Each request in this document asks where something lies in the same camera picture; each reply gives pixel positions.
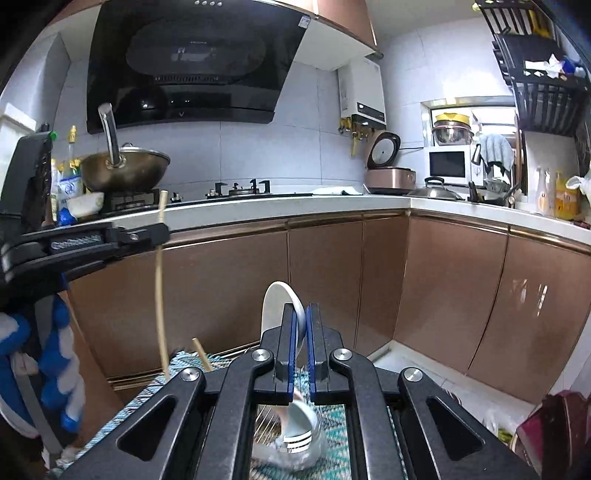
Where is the steel pot yellow lid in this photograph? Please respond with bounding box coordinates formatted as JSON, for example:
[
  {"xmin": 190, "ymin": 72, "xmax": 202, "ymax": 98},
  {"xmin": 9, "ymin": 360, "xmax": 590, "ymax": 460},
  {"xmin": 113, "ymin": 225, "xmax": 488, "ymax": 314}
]
[{"xmin": 432, "ymin": 113, "xmax": 474, "ymax": 146}]

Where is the blue white gloved hand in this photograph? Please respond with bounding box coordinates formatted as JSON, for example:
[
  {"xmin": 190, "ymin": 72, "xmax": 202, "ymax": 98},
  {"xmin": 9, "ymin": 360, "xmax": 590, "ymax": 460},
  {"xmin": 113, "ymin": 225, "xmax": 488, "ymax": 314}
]
[{"xmin": 1, "ymin": 276, "xmax": 85, "ymax": 455}]

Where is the white microwave oven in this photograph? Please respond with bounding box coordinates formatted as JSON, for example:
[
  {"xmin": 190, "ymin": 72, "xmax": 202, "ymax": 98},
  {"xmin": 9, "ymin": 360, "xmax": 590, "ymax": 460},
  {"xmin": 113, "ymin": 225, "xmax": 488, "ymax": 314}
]
[{"xmin": 425, "ymin": 144, "xmax": 486, "ymax": 187}]

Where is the black wall dish rack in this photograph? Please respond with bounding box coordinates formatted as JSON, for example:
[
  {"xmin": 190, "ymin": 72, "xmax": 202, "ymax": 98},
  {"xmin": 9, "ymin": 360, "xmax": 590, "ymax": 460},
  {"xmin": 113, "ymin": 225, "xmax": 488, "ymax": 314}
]
[{"xmin": 473, "ymin": 1, "xmax": 590, "ymax": 137}]

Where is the brass wok with handle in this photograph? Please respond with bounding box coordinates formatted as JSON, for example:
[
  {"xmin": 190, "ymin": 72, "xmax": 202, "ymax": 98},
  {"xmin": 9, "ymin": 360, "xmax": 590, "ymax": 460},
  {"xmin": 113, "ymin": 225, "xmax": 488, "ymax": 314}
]
[{"xmin": 80, "ymin": 103, "xmax": 170, "ymax": 193}]

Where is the light blue ceramic spoon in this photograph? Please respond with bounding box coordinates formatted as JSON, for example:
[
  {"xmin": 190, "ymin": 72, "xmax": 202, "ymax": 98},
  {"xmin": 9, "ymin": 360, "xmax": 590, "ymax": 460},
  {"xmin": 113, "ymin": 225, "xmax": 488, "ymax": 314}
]
[{"xmin": 260, "ymin": 281, "xmax": 307, "ymax": 354}]

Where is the black range hood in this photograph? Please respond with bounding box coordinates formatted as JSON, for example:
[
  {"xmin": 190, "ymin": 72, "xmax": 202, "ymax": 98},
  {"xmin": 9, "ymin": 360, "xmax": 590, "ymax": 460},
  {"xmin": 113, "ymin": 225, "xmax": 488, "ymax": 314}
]
[{"xmin": 86, "ymin": 0, "xmax": 311, "ymax": 134}]

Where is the wire utensil holder basket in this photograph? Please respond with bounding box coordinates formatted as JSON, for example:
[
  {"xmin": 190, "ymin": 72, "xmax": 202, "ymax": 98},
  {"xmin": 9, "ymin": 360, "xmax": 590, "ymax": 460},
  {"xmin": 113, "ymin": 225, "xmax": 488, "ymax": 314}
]
[{"xmin": 252, "ymin": 400, "xmax": 327, "ymax": 471}]

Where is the pink rice cooker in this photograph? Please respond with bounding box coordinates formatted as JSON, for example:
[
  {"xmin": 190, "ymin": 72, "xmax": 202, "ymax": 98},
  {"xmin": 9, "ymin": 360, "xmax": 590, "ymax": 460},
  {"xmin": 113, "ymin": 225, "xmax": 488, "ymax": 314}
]
[{"xmin": 363, "ymin": 130, "xmax": 416, "ymax": 195}]

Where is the blue label bottle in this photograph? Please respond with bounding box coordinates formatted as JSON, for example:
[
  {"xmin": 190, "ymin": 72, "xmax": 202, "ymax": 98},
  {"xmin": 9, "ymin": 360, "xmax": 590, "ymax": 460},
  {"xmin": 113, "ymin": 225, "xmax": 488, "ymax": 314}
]
[{"xmin": 57, "ymin": 125, "xmax": 84, "ymax": 214}]

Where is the bamboo chopstick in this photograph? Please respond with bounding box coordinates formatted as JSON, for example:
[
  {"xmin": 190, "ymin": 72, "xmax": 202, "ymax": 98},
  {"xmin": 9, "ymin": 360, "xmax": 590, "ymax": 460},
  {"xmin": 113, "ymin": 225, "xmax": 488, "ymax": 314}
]
[
  {"xmin": 192, "ymin": 337, "xmax": 213, "ymax": 372},
  {"xmin": 154, "ymin": 189, "xmax": 171, "ymax": 381}
]

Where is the zigzag patterned table cloth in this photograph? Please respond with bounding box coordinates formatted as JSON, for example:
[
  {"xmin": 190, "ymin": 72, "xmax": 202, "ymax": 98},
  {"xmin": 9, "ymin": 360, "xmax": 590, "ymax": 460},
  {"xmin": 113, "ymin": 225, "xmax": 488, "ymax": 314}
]
[{"xmin": 68, "ymin": 350, "xmax": 408, "ymax": 480}]

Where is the steel pan lid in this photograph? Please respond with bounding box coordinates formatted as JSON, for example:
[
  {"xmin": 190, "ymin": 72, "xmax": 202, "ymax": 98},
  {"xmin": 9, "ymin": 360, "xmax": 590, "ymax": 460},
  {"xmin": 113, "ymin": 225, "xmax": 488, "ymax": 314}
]
[{"xmin": 407, "ymin": 176, "xmax": 463, "ymax": 201}]

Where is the yellow detergent bottle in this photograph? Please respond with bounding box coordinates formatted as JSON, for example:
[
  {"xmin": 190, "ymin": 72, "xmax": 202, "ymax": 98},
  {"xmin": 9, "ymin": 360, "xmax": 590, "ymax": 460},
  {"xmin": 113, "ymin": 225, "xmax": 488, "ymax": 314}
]
[{"xmin": 554, "ymin": 171, "xmax": 578, "ymax": 221}]

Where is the white bowl on counter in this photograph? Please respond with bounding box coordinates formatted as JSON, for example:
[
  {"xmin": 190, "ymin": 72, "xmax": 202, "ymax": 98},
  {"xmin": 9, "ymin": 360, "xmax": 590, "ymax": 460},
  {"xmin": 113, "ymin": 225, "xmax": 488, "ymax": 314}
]
[{"xmin": 67, "ymin": 192, "xmax": 104, "ymax": 219}]

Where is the gas stove top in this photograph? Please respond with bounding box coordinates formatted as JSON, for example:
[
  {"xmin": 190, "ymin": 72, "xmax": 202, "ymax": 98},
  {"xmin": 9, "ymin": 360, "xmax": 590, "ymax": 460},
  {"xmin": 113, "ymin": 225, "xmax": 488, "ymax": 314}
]
[{"xmin": 99, "ymin": 179, "xmax": 312, "ymax": 216}]

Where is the grey hanging towel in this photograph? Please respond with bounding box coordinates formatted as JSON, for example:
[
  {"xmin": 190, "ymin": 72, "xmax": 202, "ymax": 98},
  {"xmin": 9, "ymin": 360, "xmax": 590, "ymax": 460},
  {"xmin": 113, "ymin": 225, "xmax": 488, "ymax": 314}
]
[{"xmin": 479, "ymin": 134, "xmax": 515, "ymax": 173}]

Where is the white ceramic spoon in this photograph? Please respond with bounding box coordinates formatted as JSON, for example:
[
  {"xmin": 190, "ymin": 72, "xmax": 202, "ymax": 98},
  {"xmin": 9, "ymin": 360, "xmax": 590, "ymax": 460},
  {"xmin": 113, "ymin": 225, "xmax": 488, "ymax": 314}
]
[{"xmin": 273, "ymin": 389, "xmax": 321, "ymax": 454}]

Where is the clear spray bottle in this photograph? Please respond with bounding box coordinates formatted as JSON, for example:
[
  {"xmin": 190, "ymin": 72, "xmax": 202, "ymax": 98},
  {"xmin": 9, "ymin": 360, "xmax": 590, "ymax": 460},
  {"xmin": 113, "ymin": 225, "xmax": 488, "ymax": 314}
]
[{"xmin": 536, "ymin": 167, "xmax": 551, "ymax": 216}]

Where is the white water heater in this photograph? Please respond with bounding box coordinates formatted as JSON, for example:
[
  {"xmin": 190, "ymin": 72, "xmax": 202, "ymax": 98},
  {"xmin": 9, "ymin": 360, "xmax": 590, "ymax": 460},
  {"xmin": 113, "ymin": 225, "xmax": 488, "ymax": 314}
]
[{"xmin": 338, "ymin": 57, "xmax": 387, "ymax": 130}]

